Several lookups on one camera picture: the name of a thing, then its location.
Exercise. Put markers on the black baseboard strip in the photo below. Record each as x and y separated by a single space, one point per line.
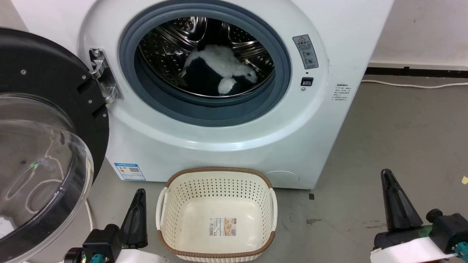
416 70

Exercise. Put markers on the black washer door with glass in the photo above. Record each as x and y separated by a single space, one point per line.
44 80

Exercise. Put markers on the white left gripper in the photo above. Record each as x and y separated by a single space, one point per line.
142 256

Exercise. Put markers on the black door lock latch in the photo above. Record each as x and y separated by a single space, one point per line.
306 81

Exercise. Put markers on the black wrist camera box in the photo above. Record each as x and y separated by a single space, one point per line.
102 243
449 230

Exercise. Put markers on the barcode product sticker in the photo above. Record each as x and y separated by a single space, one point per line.
222 226

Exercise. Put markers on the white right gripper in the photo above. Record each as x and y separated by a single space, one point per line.
406 250

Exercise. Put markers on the cream perforated laundry basket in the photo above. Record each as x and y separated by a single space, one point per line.
190 197

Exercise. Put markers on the grey warning sticker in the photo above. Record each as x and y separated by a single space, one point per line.
305 52

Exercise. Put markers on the black and white plush toy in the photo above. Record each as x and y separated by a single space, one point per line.
219 60

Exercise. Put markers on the metal washer door hinge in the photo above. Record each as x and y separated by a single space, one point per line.
104 78

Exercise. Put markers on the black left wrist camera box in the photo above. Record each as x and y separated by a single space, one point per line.
102 243

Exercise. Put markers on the printed text label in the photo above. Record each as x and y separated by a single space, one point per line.
342 92

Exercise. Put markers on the white front-load washing machine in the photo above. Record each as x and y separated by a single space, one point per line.
226 146

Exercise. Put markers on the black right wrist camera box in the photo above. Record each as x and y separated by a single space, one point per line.
449 230

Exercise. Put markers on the blue energy label sticker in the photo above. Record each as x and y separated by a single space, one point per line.
129 171

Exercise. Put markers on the grey rubber drum gasket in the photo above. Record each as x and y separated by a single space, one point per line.
281 95

